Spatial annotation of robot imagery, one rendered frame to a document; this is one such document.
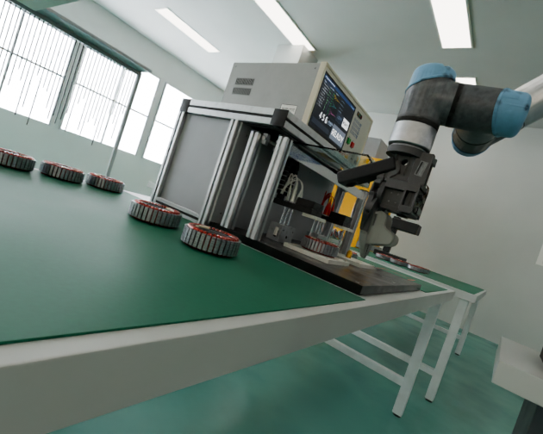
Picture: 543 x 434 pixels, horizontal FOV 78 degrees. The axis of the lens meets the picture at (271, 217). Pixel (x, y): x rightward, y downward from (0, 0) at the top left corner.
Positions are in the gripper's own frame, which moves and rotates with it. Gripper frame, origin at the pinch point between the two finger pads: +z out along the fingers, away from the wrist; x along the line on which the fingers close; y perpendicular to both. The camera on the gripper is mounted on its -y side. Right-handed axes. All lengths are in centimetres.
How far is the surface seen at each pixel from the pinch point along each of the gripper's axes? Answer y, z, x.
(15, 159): -79, 7, -32
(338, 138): -35, -32, 40
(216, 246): -18.5, 7.5, -18.1
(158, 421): -59, 84, 26
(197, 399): -62, 84, 48
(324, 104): -35, -37, 25
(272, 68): -55, -45, 19
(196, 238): -21.7, 7.2, -20.5
